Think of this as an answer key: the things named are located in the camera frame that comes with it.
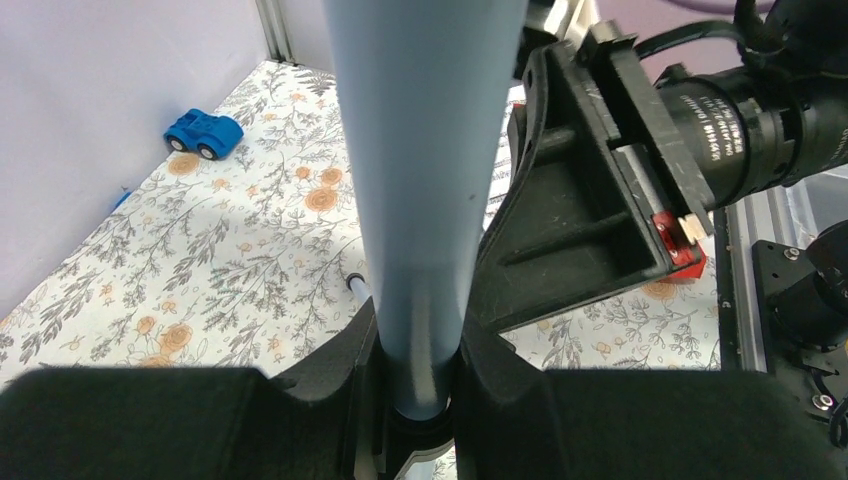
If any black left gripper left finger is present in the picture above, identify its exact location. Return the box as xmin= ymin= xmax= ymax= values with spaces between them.
xmin=1 ymin=304 xmax=377 ymax=479

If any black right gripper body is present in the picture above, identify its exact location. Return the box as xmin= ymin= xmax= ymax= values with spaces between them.
xmin=579 ymin=21 xmax=715 ymax=239

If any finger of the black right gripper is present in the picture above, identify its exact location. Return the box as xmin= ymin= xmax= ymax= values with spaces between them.
xmin=467 ymin=41 xmax=666 ymax=332

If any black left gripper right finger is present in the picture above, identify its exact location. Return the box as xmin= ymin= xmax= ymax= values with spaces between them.
xmin=453 ymin=319 xmax=847 ymax=479

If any light blue music stand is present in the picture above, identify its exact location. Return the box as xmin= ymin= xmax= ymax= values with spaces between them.
xmin=321 ymin=0 xmax=531 ymax=480

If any white sheet music page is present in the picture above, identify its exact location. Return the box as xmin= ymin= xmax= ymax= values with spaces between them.
xmin=483 ymin=87 xmax=525 ymax=229

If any red sheet music page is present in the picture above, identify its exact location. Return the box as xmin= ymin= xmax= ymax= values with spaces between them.
xmin=652 ymin=211 xmax=708 ymax=284

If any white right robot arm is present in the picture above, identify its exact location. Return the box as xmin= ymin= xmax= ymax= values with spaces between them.
xmin=468 ymin=1 xmax=847 ymax=333

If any floral patterned table mat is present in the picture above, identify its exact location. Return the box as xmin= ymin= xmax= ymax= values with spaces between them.
xmin=0 ymin=59 xmax=723 ymax=480

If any blue toy brick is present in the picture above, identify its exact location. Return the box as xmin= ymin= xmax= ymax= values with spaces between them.
xmin=163 ymin=108 xmax=244 ymax=161

